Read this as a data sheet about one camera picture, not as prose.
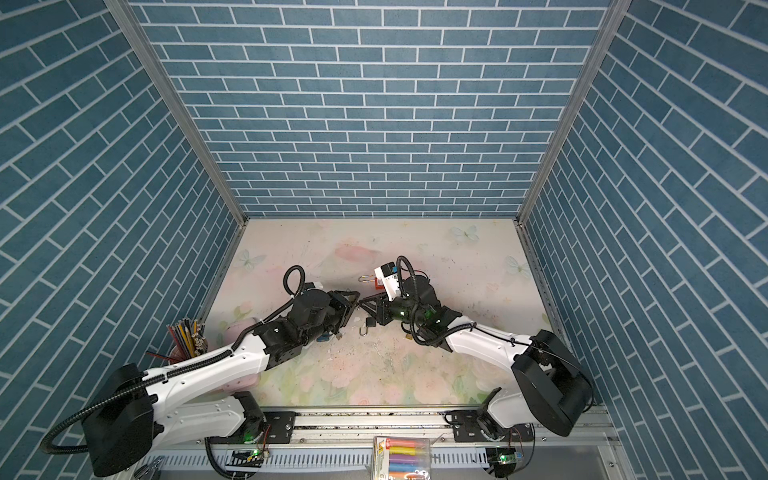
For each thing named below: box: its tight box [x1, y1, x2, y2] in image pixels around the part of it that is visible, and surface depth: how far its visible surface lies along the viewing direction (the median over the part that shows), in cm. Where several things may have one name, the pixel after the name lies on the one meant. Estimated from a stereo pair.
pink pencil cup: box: [146, 318, 208, 364], surface depth 77 cm
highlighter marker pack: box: [371, 436, 431, 480], surface depth 70 cm
